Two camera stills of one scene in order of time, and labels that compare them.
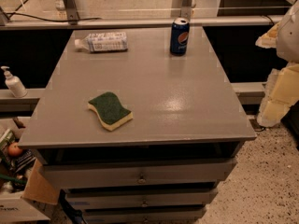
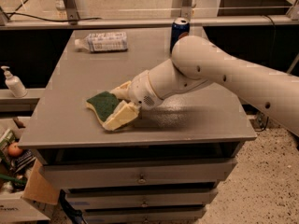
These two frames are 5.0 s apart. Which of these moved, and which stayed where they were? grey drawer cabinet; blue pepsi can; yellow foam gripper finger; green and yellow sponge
Moved: yellow foam gripper finger
Stayed: blue pepsi can; grey drawer cabinet; green and yellow sponge
